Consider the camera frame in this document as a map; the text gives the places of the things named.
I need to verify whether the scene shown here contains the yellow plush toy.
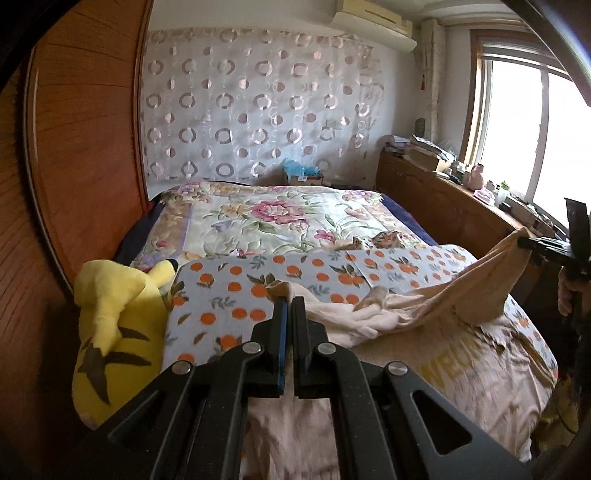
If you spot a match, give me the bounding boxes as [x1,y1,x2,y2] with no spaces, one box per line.
[71,258,178,425]

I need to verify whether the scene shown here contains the beige printed t-shirt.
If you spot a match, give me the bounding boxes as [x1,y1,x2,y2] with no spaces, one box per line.
[240,226,559,480]

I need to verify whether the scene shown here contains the person's right hand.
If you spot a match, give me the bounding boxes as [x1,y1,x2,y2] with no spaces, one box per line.
[558,267,578,317]

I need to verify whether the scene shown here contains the long wooden cabinet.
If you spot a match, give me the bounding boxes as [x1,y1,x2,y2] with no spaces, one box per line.
[376,150,568,259]

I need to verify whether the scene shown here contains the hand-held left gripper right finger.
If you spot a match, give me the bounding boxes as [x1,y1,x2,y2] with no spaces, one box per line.
[292,296,532,480]

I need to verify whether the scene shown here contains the window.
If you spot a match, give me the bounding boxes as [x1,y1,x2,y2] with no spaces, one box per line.
[459,30,591,217]

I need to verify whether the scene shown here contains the wooden wardrobe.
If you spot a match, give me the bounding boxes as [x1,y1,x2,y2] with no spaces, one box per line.
[0,0,155,480]

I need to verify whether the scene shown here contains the floral quilt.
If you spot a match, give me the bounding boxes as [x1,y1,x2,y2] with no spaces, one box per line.
[131,181,423,271]

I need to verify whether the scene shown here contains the brown patterned small cloth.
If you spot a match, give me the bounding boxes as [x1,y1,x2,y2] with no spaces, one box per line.
[367,232,403,251]

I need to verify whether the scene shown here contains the circle patterned wall cloth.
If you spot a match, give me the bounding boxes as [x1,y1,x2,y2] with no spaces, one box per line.
[141,28,386,183]

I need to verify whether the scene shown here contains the blue plastic bag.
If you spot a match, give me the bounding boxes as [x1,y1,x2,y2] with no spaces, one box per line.
[283,158,324,178]

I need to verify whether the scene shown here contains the white air conditioner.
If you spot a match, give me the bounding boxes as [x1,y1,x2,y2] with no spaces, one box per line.
[330,0,419,51]

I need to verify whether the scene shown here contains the tied pale window curtain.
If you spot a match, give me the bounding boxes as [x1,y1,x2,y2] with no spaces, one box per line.
[420,18,446,139]

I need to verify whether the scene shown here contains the pile of books and papers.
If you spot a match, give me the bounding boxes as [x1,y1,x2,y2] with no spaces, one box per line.
[383,134,455,174]

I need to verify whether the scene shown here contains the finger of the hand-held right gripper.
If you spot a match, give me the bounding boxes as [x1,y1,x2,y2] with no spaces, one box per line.
[517,235,573,267]

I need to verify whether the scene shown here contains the orange fruit print bedsheet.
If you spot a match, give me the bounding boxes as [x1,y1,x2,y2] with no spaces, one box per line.
[161,244,559,370]

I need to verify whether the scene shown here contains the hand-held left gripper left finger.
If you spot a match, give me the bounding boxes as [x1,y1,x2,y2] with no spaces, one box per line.
[69,298,290,480]

